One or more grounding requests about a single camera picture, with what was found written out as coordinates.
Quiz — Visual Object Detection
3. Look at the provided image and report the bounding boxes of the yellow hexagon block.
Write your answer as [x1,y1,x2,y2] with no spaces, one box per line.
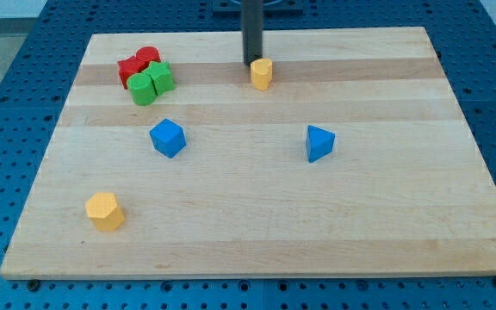
[85,192,126,232]

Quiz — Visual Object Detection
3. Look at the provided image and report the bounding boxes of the green star block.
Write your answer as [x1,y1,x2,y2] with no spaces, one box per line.
[143,61,176,96]

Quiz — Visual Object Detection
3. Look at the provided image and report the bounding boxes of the blue cube block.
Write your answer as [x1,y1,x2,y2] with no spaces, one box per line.
[149,119,187,158]

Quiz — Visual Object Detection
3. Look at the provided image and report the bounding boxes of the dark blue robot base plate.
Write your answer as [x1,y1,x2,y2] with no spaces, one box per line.
[210,0,305,16]

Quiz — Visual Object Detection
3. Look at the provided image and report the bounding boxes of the red star block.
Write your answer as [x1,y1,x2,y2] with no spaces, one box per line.
[117,56,146,90]

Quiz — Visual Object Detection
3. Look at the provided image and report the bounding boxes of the wooden board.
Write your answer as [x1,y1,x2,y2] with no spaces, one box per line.
[0,27,496,280]

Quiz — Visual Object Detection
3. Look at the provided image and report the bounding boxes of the blue triangle block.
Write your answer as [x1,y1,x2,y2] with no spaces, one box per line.
[305,125,336,163]

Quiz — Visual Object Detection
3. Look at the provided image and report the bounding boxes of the green cylinder block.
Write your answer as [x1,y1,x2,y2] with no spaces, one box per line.
[127,73,157,106]

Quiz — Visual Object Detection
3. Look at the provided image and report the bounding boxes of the yellow heart block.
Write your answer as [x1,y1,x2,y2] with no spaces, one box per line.
[250,59,273,91]

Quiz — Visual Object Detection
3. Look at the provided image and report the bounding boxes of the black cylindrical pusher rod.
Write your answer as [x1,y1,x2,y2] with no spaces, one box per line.
[241,0,264,66]

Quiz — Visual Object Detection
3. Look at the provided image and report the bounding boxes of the red cylinder block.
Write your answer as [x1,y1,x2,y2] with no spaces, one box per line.
[135,46,161,65]

